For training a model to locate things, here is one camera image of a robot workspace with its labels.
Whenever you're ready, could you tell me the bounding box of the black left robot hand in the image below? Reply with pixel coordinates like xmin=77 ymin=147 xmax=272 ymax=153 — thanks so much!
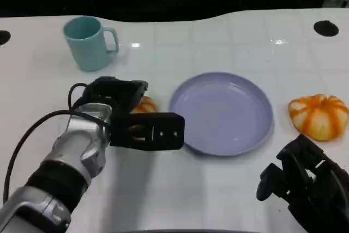
xmin=81 ymin=76 xmax=149 ymax=116

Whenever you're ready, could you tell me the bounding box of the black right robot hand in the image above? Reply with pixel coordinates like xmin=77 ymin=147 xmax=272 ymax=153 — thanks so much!
xmin=256 ymin=134 xmax=349 ymax=233

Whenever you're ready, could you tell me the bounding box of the orange white toy bread roll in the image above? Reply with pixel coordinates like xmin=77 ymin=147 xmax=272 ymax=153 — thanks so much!
xmin=288 ymin=94 xmax=349 ymax=142
xmin=129 ymin=95 xmax=158 ymax=141

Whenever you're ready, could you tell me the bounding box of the pale green mug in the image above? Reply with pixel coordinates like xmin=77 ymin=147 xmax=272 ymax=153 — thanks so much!
xmin=63 ymin=16 xmax=120 ymax=72

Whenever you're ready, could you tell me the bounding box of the lilac plate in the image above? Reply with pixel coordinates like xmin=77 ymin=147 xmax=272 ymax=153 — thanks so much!
xmin=169 ymin=71 xmax=274 ymax=157

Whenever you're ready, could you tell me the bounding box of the black round table grommet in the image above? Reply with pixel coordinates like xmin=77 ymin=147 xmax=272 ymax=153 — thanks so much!
xmin=313 ymin=20 xmax=340 ymax=37
xmin=0 ymin=30 xmax=11 ymax=46

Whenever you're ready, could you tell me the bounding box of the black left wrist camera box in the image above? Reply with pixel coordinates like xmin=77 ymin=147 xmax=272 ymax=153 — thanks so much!
xmin=109 ymin=112 xmax=185 ymax=152

